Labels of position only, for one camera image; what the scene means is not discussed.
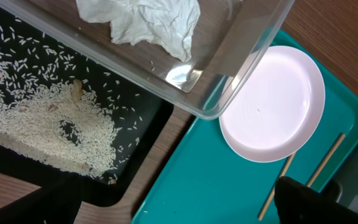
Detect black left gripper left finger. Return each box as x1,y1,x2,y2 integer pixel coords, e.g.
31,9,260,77
0,176,83,224

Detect black plastic tray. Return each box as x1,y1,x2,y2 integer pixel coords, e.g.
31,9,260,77
0,0,175,208

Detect clear plastic waste bin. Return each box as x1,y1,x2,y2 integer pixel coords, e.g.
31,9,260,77
0,0,294,119

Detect spilled rice grains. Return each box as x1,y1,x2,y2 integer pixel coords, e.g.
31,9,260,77
0,1,144,185

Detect wooden chopstick right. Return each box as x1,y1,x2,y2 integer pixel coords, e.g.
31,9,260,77
306,133,346,188

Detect white paper napkin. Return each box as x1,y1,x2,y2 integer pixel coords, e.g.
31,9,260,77
76,0,201,62

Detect wooden chopstick left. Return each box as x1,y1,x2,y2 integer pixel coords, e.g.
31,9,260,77
257,151,297,222

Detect wooden chopstick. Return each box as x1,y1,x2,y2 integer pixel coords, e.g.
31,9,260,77
257,151,297,222
306,133,346,188

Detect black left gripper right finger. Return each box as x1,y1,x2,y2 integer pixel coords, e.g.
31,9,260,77
274,176,358,224

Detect large pink plate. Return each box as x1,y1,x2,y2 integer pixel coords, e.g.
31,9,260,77
219,45,326,163

